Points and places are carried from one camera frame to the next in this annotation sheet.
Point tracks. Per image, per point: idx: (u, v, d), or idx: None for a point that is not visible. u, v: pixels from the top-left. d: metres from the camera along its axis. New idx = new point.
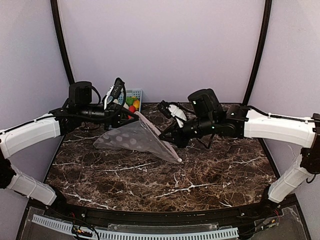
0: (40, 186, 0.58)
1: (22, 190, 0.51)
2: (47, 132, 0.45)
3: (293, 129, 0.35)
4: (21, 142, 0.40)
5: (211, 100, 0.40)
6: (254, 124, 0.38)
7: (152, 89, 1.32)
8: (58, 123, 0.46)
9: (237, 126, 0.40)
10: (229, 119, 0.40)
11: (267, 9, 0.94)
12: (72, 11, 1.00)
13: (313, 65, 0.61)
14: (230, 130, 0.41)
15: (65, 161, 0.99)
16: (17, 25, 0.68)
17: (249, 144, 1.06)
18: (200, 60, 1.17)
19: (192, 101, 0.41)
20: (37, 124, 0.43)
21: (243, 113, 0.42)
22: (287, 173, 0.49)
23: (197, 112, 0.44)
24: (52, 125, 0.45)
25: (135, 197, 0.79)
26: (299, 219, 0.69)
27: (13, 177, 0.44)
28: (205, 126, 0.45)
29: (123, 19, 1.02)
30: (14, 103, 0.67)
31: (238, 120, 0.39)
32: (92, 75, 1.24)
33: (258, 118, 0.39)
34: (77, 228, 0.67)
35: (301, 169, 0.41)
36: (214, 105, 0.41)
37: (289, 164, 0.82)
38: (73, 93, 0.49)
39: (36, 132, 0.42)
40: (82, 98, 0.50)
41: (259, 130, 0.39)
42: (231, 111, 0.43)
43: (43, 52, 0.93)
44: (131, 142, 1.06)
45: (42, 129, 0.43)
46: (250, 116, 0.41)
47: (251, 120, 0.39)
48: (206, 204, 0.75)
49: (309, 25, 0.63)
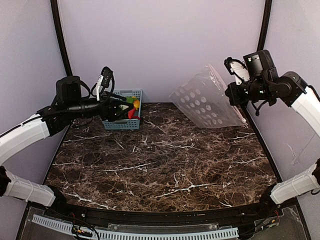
0: (38, 189, 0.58)
1: (19, 195, 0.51)
2: (36, 135, 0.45)
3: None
4: (9, 147, 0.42)
5: (267, 58, 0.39)
6: (308, 101, 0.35)
7: (152, 89, 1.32)
8: (43, 124, 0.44)
9: (293, 91, 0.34)
10: (288, 78, 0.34)
11: (267, 9, 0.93)
12: (72, 11, 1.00)
13: (313, 65, 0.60)
14: (285, 93, 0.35)
15: (65, 161, 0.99)
16: (16, 26, 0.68)
17: (249, 144, 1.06)
18: (199, 61, 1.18)
19: (247, 59, 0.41)
20: (24, 128, 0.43)
21: (303, 82, 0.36)
22: (296, 178, 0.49)
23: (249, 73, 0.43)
24: (39, 127, 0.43)
25: (135, 197, 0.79)
26: (299, 219, 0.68)
27: (9, 183, 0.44)
28: (256, 88, 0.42)
29: (122, 18, 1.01)
30: (14, 103, 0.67)
31: (298, 87, 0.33)
32: (92, 75, 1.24)
33: (313, 97, 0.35)
34: (77, 228, 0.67)
35: (312, 177, 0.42)
36: (269, 64, 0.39)
37: (289, 164, 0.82)
38: (60, 89, 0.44)
39: (26, 135, 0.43)
40: (71, 94, 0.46)
41: (304, 109, 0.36)
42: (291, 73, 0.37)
43: (43, 52, 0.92)
44: (202, 101, 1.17)
45: (29, 133, 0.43)
46: (309, 90, 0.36)
47: (308, 96, 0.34)
48: (206, 204, 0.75)
49: (309, 26, 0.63)
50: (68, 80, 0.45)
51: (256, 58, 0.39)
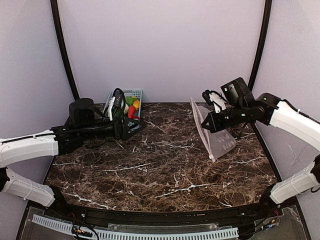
0: (37, 189, 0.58)
1: (18, 193, 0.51)
2: (45, 150, 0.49)
3: (311, 129, 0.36)
4: (15, 154, 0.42)
5: (240, 87, 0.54)
6: (280, 113, 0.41)
7: (153, 89, 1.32)
8: (56, 143, 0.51)
9: (266, 111, 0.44)
10: (260, 102, 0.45)
11: (267, 9, 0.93)
12: (72, 11, 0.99)
13: (313, 65, 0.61)
14: (259, 114, 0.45)
15: (65, 161, 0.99)
16: (16, 27, 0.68)
17: (249, 144, 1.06)
18: (199, 61, 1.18)
19: (224, 89, 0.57)
20: (37, 141, 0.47)
21: (277, 100, 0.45)
22: (295, 178, 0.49)
23: (230, 99, 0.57)
24: (50, 145, 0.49)
25: (135, 197, 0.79)
26: (299, 219, 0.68)
27: (7, 182, 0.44)
28: (238, 113, 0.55)
29: (122, 18, 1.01)
30: (13, 103, 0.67)
31: (269, 106, 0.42)
32: (93, 75, 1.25)
33: (287, 109, 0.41)
34: (77, 228, 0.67)
35: (310, 175, 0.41)
36: (242, 91, 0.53)
37: (289, 164, 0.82)
38: (73, 113, 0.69)
39: (34, 148, 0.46)
40: (86, 119, 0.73)
41: (285, 121, 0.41)
42: (263, 97, 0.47)
43: (43, 52, 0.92)
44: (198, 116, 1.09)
45: (40, 145, 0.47)
46: (281, 105, 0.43)
47: (279, 110, 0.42)
48: (206, 204, 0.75)
49: (309, 26, 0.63)
50: (79, 105, 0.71)
51: (231, 87, 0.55)
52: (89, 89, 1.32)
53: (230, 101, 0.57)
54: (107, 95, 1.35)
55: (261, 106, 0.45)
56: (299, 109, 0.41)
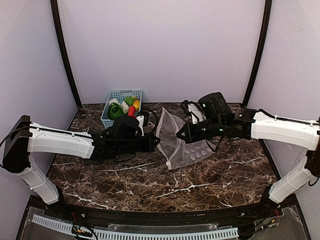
0: (48, 185, 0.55)
1: (30, 182, 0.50)
2: (79, 150, 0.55)
3: (298, 131, 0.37)
4: (51, 144, 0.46)
5: (219, 102, 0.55)
6: (260, 125, 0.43)
7: (152, 89, 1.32)
8: (92, 147, 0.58)
9: (245, 127, 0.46)
10: (237, 120, 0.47)
11: (267, 9, 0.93)
12: (72, 10, 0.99)
13: (313, 66, 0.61)
14: (238, 131, 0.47)
15: (65, 161, 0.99)
16: (16, 26, 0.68)
17: (249, 144, 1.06)
18: (200, 61, 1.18)
19: (202, 103, 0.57)
20: (74, 140, 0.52)
21: (253, 112, 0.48)
22: (290, 175, 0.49)
23: (207, 114, 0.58)
24: (86, 147, 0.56)
25: (135, 197, 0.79)
26: (299, 219, 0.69)
27: (27, 168, 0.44)
28: (214, 127, 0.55)
29: (122, 18, 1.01)
30: (12, 103, 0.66)
31: (246, 122, 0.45)
32: (93, 75, 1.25)
33: (264, 119, 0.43)
34: (78, 228, 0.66)
35: (306, 170, 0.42)
36: (221, 106, 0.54)
37: (289, 164, 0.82)
38: (117, 125, 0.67)
39: (68, 145, 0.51)
40: (129, 135, 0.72)
41: (268, 131, 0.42)
42: (239, 113, 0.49)
43: (43, 52, 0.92)
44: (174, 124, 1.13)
45: (76, 144, 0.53)
46: (257, 118, 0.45)
47: (257, 122, 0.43)
48: (206, 204, 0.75)
49: (309, 26, 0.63)
50: (127, 121, 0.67)
51: (210, 103, 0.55)
52: (89, 89, 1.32)
53: (208, 116, 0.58)
54: (107, 96, 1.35)
55: (238, 124, 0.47)
56: (275, 116, 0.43)
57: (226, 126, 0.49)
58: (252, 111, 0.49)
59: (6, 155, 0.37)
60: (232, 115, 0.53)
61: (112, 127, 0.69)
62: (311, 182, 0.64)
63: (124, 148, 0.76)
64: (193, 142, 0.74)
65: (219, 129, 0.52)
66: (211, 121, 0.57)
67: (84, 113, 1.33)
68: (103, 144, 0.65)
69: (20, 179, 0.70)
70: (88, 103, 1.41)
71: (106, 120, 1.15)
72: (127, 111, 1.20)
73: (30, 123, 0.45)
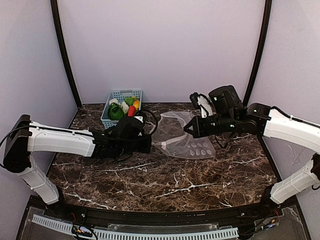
0: (48, 185, 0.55)
1: (31, 182, 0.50)
2: (80, 148, 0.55)
3: (311, 134, 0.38)
4: (51, 143, 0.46)
5: (231, 96, 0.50)
6: (274, 124, 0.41)
7: (152, 89, 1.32)
8: (93, 145, 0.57)
9: (259, 123, 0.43)
10: (251, 115, 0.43)
11: (267, 9, 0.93)
12: (72, 10, 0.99)
13: (313, 66, 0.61)
14: (252, 127, 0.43)
15: (65, 161, 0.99)
16: (16, 26, 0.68)
17: (249, 144, 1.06)
18: (200, 61, 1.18)
19: (213, 97, 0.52)
20: (75, 139, 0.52)
21: (267, 109, 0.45)
22: (294, 177, 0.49)
23: (218, 109, 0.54)
24: (87, 145, 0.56)
25: (135, 197, 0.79)
26: (299, 219, 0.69)
27: (27, 168, 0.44)
28: (225, 122, 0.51)
29: (122, 18, 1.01)
30: (12, 103, 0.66)
31: (261, 118, 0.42)
32: (92, 75, 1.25)
33: (280, 118, 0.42)
34: (77, 228, 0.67)
35: (312, 174, 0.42)
36: (233, 101, 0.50)
37: (289, 164, 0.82)
38: (122, 124, 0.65)
39: (69, 143, 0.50)
40: (132, 135, 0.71)
41: (280, 131, 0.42)
42: (252, 108, 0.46)
43: (42, 51, 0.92)
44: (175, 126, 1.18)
45: (76, 142, 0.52)
46: (272, 115, 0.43)
47: (273, 120, 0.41)
48: (206, 204, 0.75)
49: (309, 26, 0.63)
50: (132, 120, 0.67)
51: (222, 97, 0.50)
52: (89, 89, 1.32)
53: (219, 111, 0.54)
54: (107, 95, 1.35)
55: (252, 119, 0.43)
56: (290, 116, 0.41)
57: (240, 122, 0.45)
58: (267, 107, 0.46)
59: (6, 155, 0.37)
60: (244, 110, 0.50)
61: (117, 126, 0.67)
62: (314, 185, 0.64)
63: (125, 148, 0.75)
64: (200, 137, 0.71)
65: (231, 125, 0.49)
66: (221, 116, 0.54)
67: (84, 113, 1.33)
68: (105, 142, 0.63)
69: (20, 179, 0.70)
70: (88, 103, 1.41)
71: (106, 120, 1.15)
72: (127, 111, 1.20)
73: (30, 122, 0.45)
